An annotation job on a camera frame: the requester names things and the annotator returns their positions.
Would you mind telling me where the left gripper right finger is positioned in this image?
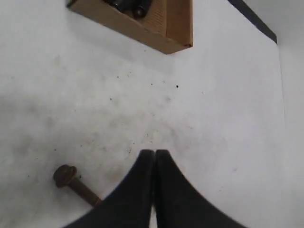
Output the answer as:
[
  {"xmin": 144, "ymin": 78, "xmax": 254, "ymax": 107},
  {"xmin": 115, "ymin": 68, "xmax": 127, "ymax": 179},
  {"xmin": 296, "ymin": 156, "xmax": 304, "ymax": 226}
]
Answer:
[{"xmin": 154, "ymin": 149, "xmax": 247, "ymax": 228}]

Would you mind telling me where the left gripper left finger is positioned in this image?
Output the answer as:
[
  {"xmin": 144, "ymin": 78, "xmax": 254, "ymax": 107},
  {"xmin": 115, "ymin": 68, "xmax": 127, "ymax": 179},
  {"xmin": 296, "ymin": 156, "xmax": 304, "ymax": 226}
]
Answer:
[{"xmin": 62, "ymin": 149, "xmax": 155, "ymax": 228}]

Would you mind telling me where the shallow cardboard box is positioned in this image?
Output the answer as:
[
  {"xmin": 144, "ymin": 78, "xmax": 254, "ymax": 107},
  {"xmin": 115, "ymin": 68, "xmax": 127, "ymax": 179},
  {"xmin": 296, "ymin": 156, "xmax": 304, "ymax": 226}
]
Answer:
[{"xmin": 66, "ymin": 0, "xmax": 193, "ymax": 55}]

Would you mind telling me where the rusty brown flanged bolt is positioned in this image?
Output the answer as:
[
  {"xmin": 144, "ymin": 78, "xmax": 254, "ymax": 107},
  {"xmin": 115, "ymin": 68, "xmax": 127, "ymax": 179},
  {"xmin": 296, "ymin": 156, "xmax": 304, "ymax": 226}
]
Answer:
[{"xmin": 53, "ymin": 163, "xmax": 103, "ymax": 207}]

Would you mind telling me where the black sleeve with bolt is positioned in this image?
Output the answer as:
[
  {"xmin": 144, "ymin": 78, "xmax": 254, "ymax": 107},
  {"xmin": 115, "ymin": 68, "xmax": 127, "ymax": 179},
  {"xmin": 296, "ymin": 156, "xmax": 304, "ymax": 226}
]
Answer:
[{"xmin": 102, "ymin": 0, "xmax": 152, "ymax": 19}]

